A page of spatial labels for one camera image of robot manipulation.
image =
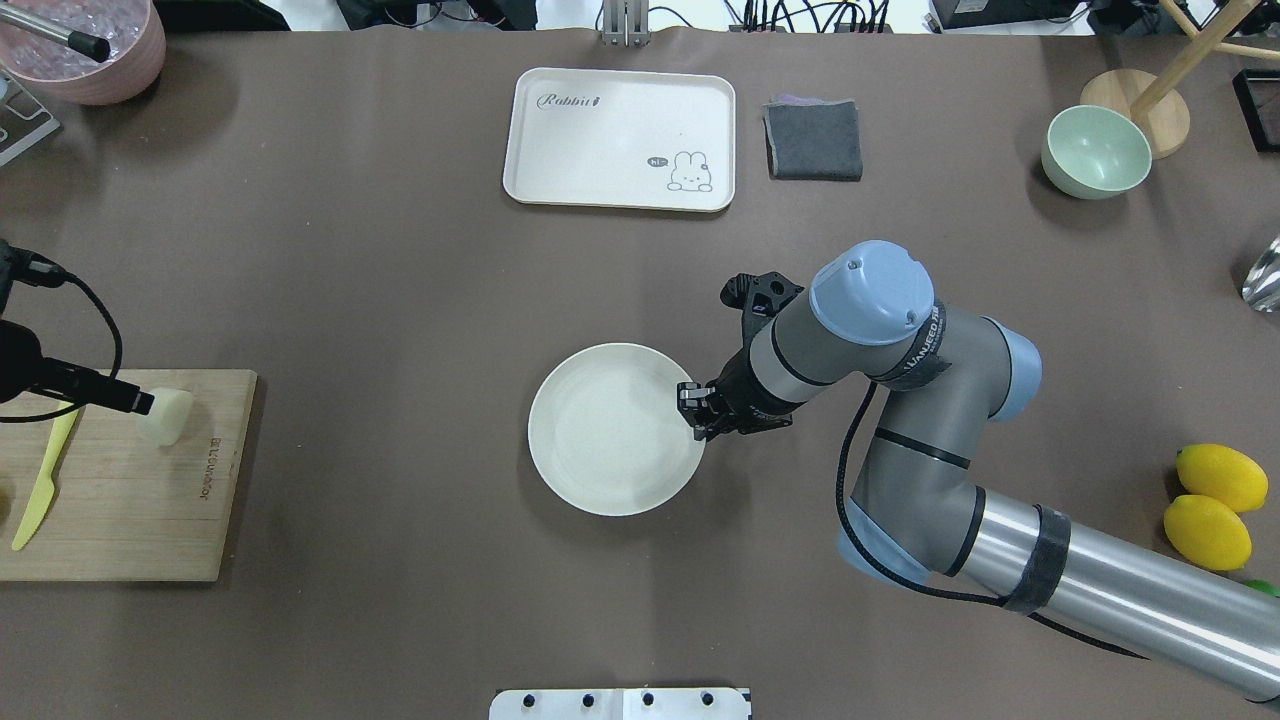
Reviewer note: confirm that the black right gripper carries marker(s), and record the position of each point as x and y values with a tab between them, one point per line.
746	398

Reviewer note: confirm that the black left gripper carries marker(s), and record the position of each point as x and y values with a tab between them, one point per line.
17	361

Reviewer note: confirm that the white bun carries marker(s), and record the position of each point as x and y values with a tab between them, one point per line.
164	424

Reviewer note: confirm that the cream round plate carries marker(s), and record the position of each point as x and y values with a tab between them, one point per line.
605	433

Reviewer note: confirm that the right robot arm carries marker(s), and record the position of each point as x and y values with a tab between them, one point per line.
910	501

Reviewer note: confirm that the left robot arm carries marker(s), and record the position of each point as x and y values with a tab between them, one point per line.
25	368

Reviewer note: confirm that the cream rabbit tray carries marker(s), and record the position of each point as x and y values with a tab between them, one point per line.
622	139

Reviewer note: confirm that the black tray corner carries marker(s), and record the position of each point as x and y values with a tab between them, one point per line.
1257	91

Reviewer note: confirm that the yellow plastic knife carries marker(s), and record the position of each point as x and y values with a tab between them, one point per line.
43	490

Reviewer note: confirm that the wooden cutting board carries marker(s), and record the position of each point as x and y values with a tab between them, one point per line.
125	509

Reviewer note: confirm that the grey folded cloth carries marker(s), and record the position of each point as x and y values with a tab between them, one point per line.
811	139

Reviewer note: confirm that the pink ice bucket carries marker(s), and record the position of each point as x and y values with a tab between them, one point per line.
138	51

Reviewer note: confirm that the mint green bowl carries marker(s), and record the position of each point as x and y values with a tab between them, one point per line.
1094	153

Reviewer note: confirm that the yellow lemon lower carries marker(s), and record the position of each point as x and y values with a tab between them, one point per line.
1208	533

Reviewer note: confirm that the yellow lemon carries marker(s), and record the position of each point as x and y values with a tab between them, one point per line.
1208	533
1221	472

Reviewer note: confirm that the yellow lemon upper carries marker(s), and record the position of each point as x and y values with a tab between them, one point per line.
1221	472

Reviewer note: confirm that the wooden cup stand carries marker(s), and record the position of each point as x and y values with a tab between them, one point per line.
1153	103

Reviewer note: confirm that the steel scoop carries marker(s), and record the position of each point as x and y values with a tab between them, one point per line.
1260	286

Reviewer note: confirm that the green lime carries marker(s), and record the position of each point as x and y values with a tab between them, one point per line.
1271	589

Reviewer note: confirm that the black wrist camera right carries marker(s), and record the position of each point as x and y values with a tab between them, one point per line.
759	298

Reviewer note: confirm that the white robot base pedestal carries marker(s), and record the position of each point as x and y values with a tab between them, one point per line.
623	703

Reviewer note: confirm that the ice tongs handle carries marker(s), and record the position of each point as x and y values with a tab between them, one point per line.
93	47

